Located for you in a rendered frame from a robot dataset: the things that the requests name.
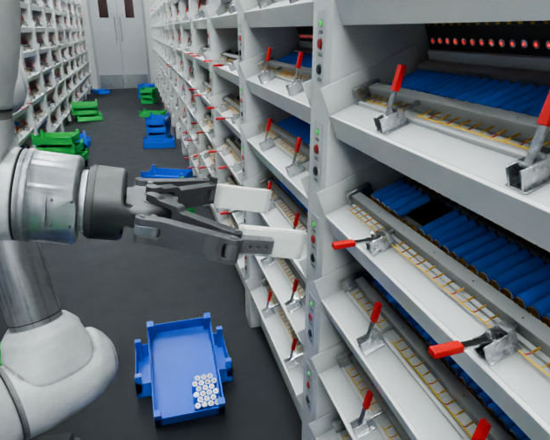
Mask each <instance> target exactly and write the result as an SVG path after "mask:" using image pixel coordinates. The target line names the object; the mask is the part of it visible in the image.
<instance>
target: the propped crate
mask: <svg viewBox="0 0 550 440"><path fill-rule="evenodd" d="M147 330H148V353H149V365H150V376H151V388H152V399H153V411H154V420H155V427H158V426H162V425H167V424H171V423H179V422H184V421H188V420H192V419H197V418H201V417H206V416H213V415H218V414H223V413H224V409H225V399H224V397H223V388H222V383H221V377H220V372H219V367H218V362H217V352H216V347H215V342H214V337H213V332H212V326H211V322H210V313H204V314H203V317H202V318H195V319H190V320H179V321H173V322H167V323H161V324H155V325H154V323H153V321H147ZM208 373H212V374H213V377H215V378H216V379H217V388H218V390H219V391H218V398H217V401H218V407H215V408H210V409H202V410H198V411H195V405H194V403H193V394H192V382H194V381H195V376H196V375H199V376H200V377H201V375H207V374H208Z"/></svg>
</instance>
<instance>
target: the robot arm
mask: <svg viewBox="0 0 550 440"><path fill-rule="evenodd" d="M20 36H21V9H20V0H0V305H1V307H2V310H3V315H4V317H5V320H6V323H7V325H8V328H9V329H8V330H7V331H6V333H5V335H4V337H3V339H2V342H1V344H0V350H1V363H2V366H0V440H29V439H31V438H33V437H35V436H37V435H40V434H42V433H44V432H46V431H47V430H50V429H52V428H54V427H56V426H57V425H59V424H61V423H63V422H64V421H66V420H68V419H69V418H71V417H73V416H75V415H76V414H78V413H79V412H80V411H81V410H83V409H85V408H86V407H88V406H89V405H90V404H91V403H93V402H94V401H95V400H96V399H97V398H99V397H100V396H101V395H102V394H103V393H104V392H105V390H106V389H107V388H108V387H109V386H110V384H111V383H112V382H113V380H114V378H115V376H116V373H117V371H118V367H119V361H118V355H117V352H116V350H115V347H114V345H113V343H112V342H111V340H110V339H109V338H108V337H107V336H106V335H105V334H104V333H102V332H101V331H100V330H98V329H96V328H93V327H86V328H85V327H84V326H83V325H82V323H81V322H80V320H79V317H77V316H76V315H74V314H72V313H69V312H67V311H66V310H61V307H60V304H59V302H58V297H57V294H56V291H55V288H54V285H53V283H52V278H51V275H50V273H49V270H48V266H47V263H46V261H45V256H44V253H43V251H42V248H41V244H40V242H41V243H53V244H74V243H75V242H76V241H77V238H78V235H79V232H83V234H84V237H86V238H91V239H101V240H113V241H117V240H119V239H121V237H122V231H123V227H125V226H128V227H130V228H134V236H133V241H134V242H136V243H138V244H152V245H158V246H161V247H165V248H168V249H171V250H175V251H180V252H184V253H188V254H190V255H194V256H198V257H201V258H207V259H210V260H213V261H217V262H220V263H223V264H227V265H234V264H236V263H237V259H238V255H245V256H258V257H270V258H293V259H301V256H302V252H303V249H304V245H305V241H306V234H307V233H306V232H305V231H304V230H291V229H281V228H272V227H263V226H253V225H244V224H240V225H239V226H238V229H235V228H233V227H230V226H228V225H225V224H222V223H219V222H216V221H213V220H211V219H208V218H206V217H202V216H199V215H197V214H194V213H191V212H189V211H186V209H189V208H194V207H198V206H203V205H207V204H212V203H214V205H213V206H214V207H215V208H219V209H227V210H243V211H252V212H261V213H267V212H268V208H269V204H270V200H271V195H272V192H271V191H270V190H269V189H256V188H249V187H242V186H234V185H227V184H220V183H219V184H217V182H218V178H216V177H214V176H210V179H208V178H206V177H204V178H157V179H154V178H144V177H136V178H135V182H134V186H132V187H130V186H127V179H128V172H127V171H126V170H125V169H124V168H116V167H109V166H102V165H95V164H94V165H93V166H91V167H90V170H88V169H86V166H85V160H84V158H83V157H82V156H80V155H69V154H61V153H55V152H48V151H41V150H37V149H35V148H29V149H28V148H18V147H17V144H16V138H15V133H14V127H13V119H12V114H13V113H16V112H18V111H19V110H20V109H21V107H22V106H23V105H24V103H25V100H26V96H27V84H26V80H25V77H24V73H23V71H22V69H21V67H20V66H19V56H20Z"/></svg>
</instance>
